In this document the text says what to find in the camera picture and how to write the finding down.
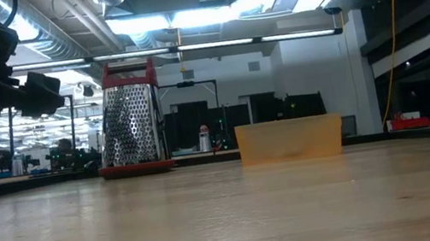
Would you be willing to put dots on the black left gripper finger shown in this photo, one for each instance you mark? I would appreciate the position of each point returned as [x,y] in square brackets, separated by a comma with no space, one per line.
[42,93]

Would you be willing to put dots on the person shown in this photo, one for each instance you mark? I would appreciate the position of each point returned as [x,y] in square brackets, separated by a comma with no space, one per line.
[64,146]

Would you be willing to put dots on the steel box grater red trim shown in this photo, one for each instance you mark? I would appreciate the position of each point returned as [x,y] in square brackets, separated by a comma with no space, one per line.
[130,121]

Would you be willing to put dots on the long ceiling light bar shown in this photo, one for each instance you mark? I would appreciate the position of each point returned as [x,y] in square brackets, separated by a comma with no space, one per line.
[211,45]

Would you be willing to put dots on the black partition panels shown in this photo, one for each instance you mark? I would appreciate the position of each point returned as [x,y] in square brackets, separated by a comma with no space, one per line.
[265,110]

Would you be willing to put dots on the yellow sponge block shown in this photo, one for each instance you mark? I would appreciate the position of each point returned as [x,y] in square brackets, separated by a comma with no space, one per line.
[287,141]

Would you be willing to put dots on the small black screen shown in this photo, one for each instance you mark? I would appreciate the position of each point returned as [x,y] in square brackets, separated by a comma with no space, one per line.
[349,125]

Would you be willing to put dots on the red box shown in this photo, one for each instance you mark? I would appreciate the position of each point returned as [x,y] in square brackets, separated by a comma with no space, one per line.
[410,123]

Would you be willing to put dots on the black background rig frame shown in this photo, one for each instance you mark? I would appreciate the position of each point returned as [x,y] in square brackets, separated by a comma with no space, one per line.
[71,117]

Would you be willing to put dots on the black ceiling camera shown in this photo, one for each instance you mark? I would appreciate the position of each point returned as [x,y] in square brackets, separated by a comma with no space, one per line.
[333,11]

